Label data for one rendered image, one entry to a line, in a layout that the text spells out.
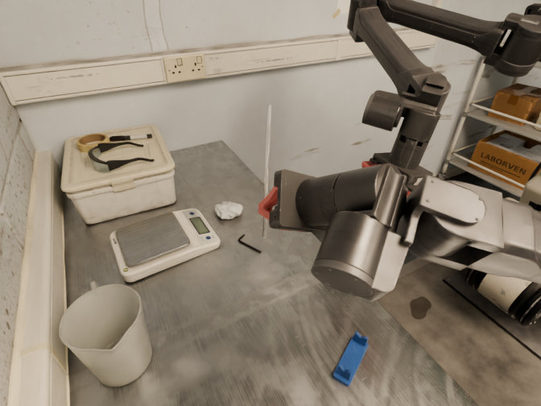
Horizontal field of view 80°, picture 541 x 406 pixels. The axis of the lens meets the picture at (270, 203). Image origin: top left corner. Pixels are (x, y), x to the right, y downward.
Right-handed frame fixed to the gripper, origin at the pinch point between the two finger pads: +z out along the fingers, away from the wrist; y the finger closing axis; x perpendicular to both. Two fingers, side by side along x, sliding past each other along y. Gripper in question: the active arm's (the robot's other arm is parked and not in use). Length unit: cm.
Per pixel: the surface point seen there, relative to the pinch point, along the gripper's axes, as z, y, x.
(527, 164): 12, 214, 53
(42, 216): 66, -21, 1
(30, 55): 82, -28, 50
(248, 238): 39.5, 26.0, -2.3
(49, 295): 43, -19, -16
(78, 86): 80, -15, 44
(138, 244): 51, -1, -5
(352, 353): 5.2, 27.7, -25.1
